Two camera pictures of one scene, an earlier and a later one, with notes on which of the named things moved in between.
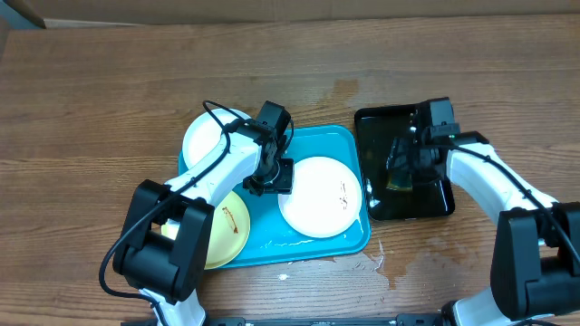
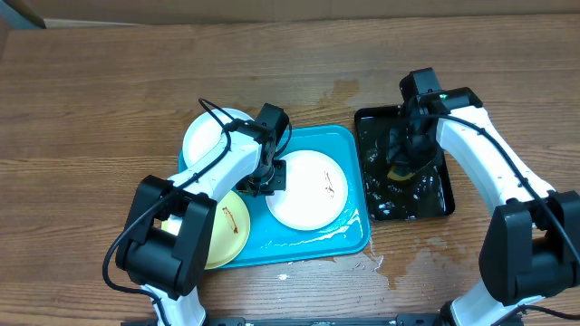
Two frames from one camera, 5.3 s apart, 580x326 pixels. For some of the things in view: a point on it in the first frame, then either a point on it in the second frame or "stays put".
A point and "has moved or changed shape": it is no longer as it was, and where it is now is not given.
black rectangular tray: (405, 177) stays put
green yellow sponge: (400, 182) has moved or changed shape
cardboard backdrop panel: (91, 13) stays put
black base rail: (401, 320) stays put
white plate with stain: (326, 199) has moved or changed shape
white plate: (204, 130) stays put
